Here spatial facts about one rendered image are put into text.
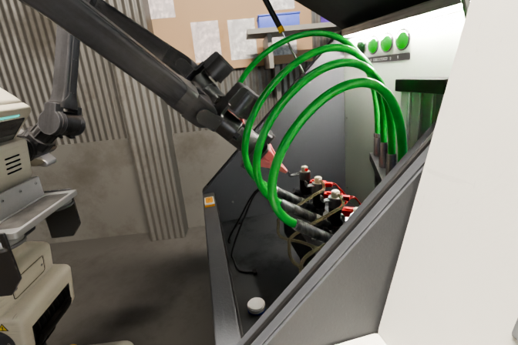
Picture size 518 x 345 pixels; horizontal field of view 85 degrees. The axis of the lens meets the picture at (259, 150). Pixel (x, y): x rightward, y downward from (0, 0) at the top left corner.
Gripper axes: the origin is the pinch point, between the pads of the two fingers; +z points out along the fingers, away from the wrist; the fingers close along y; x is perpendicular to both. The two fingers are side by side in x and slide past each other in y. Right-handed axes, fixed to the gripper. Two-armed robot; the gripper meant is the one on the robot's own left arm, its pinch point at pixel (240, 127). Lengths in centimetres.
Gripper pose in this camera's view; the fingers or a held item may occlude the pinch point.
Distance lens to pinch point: 77.1
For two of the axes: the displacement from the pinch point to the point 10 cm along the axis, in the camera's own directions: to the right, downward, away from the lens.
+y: 4.9, -0.6, 8.7
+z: 6.3, 7.2, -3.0
